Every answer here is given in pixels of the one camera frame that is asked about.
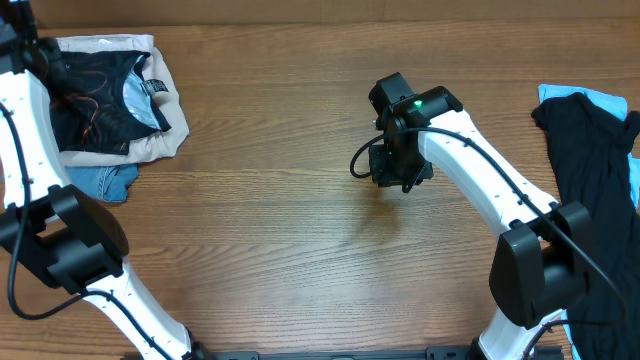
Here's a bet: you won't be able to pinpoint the light blue shirt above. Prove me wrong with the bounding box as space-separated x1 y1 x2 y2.
537 83 640 360

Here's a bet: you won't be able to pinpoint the black printed cycling jersey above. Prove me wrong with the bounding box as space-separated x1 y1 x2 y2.
49 50 169 155

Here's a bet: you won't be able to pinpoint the folded beige pants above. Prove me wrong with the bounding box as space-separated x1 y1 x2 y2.
57 34 190 167

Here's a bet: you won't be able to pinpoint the plain black shirt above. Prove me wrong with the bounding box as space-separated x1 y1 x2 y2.
530 92 640 360

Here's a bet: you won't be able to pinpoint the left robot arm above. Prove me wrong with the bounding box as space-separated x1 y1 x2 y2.
1 1 212 359

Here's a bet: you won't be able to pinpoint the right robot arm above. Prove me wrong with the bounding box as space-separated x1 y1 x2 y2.
364 73 595 359

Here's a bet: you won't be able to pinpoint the folded blue jeans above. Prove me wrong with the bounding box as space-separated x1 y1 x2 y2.
66 164 139 203

